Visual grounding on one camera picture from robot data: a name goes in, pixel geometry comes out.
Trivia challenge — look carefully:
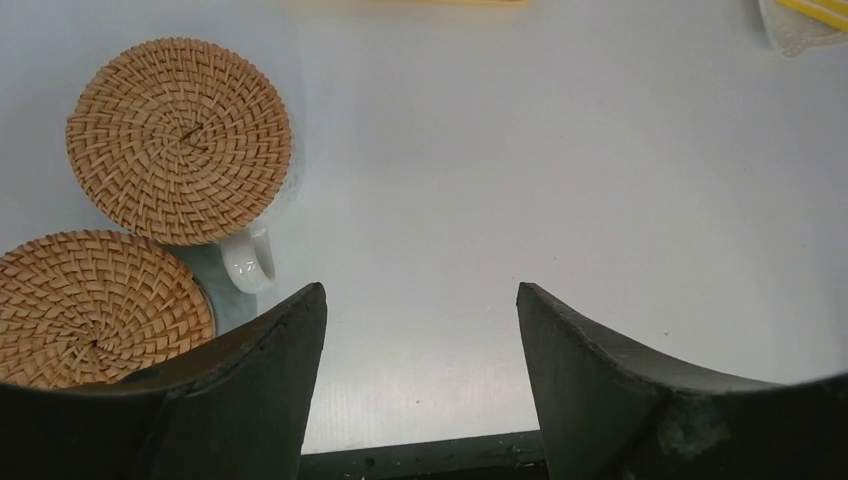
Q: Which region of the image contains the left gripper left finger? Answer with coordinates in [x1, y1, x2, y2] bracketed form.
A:
[1, 283, 327, 479]

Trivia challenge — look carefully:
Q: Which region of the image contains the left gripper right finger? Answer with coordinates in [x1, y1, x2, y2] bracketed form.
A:
[517, 283, 847, 479]

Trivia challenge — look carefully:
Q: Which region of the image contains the white three tier stand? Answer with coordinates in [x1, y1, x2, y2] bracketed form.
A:
[758, 0, 847, 58]

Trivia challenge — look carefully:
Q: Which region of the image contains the yellow serving tray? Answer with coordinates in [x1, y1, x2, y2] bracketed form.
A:
[392, 0, 529, 8]

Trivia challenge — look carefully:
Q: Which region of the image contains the yellow cream cake slice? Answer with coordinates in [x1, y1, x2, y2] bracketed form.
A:
[777, 0, 847, 32]

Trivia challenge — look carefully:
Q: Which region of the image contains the grey mug with rattan lid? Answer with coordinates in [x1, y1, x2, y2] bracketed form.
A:
[1, 230, 258, 390]

